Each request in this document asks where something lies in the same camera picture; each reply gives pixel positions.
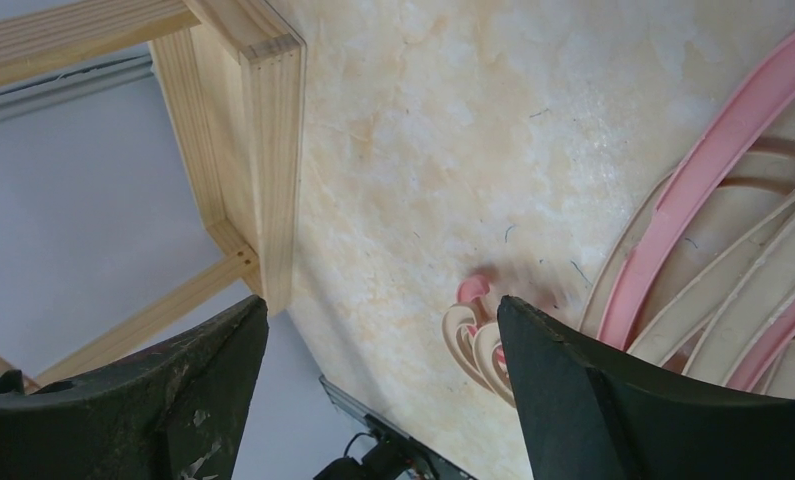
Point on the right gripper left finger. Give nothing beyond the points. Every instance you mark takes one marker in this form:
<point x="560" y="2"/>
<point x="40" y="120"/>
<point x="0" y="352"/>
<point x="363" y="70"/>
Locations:
<point x="174" y="410"/>

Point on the beige hanger pile front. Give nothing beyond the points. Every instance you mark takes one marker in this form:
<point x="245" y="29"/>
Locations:
<point x="719" y="310"/>

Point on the pink hanger in pile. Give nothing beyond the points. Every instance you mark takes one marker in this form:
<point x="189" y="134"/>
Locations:
<point x="655" y="228"/>

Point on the wooden hanger rack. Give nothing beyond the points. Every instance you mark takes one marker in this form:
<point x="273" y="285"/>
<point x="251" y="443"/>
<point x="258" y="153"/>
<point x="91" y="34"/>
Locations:
<point x="233" y="79"/>

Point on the beige hanger with left hook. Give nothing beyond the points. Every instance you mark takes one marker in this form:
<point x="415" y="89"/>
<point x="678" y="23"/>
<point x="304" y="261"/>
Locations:
<point x="474" y="342"/>

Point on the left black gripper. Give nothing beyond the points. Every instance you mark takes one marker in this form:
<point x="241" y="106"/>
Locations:
<point x="12" y="383"/>

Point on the aluminium rail frame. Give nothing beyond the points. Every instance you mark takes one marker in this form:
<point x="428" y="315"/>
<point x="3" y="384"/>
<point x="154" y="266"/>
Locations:
<point x="54" y="89"/>

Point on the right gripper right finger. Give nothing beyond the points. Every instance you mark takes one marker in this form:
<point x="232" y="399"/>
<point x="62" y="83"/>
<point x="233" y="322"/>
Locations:
<point x="590" y="411"/>

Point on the black base bar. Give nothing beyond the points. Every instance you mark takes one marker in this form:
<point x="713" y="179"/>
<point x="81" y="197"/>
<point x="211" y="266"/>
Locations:
<point x="380" y="449"/>

